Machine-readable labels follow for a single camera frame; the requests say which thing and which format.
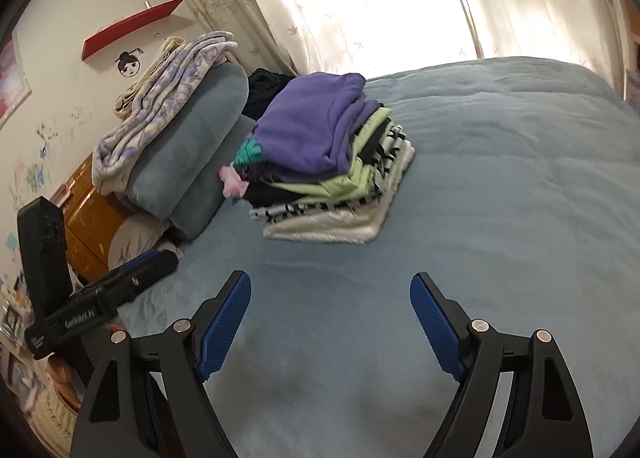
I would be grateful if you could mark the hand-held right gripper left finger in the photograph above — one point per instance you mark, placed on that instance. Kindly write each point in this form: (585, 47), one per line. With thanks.
(225, 328)

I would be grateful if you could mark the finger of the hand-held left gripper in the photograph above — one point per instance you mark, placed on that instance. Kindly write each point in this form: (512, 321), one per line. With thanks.
(137, 260)
(145, 274)

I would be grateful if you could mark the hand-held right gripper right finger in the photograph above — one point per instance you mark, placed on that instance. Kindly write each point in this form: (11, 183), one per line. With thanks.
(435, 328)

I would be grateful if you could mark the purple zip hoodie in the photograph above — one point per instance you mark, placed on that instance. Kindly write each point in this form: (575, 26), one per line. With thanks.
(310, 123)

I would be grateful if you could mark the beige pillow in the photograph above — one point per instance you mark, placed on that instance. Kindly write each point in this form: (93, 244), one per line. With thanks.
(137, 238)

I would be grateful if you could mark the blue-grey pillow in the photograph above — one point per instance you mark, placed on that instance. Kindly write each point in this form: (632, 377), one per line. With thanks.
(200, 123)
(210, 188)

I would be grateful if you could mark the pink plush toy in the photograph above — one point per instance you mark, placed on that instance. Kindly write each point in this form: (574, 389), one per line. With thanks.
(232, 184)

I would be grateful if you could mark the black and white patterned garment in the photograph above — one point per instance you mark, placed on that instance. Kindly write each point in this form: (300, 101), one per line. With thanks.
(300, 210)

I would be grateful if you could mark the woven basket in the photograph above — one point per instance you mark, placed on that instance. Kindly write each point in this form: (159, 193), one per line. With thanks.
(52, 420)

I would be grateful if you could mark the purple floral folded blanket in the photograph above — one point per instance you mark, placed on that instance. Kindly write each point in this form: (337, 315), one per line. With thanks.
(165, 93)

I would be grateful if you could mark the green and black folded garment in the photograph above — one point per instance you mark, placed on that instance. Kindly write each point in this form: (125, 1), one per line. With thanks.
(340, 185)

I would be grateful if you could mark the cream folded cloth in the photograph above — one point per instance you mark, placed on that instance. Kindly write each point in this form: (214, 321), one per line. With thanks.
(145, 78)

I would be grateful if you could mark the black fuzzy cloth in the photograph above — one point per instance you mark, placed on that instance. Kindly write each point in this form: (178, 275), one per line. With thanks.
(265, 88)

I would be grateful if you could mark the wooden shelf unit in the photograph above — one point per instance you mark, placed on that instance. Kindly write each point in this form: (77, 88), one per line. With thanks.
(632, 28)

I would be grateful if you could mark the pink wall picture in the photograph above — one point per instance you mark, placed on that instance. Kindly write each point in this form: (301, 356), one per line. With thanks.
(12, 83)

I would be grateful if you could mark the black face wall sticker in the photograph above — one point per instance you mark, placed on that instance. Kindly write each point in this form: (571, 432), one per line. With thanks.
(128, 63)

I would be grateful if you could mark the red wall shelf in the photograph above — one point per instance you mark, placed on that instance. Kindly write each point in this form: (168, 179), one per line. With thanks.
(130, 31)

